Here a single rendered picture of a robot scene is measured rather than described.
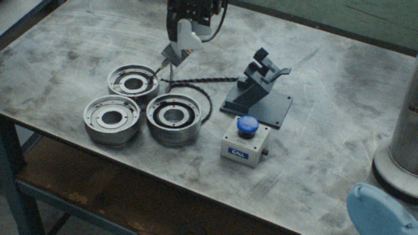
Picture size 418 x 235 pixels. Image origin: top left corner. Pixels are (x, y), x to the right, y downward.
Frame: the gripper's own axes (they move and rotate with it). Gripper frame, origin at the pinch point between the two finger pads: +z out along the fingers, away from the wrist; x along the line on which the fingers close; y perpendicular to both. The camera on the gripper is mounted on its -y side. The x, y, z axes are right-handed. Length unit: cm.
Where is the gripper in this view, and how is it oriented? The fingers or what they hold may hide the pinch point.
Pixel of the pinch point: (180, 46)
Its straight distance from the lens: 103.1
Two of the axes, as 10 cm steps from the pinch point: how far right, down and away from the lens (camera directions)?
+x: 3.8, -6.2, 6.9
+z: -0.4, 7.3, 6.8
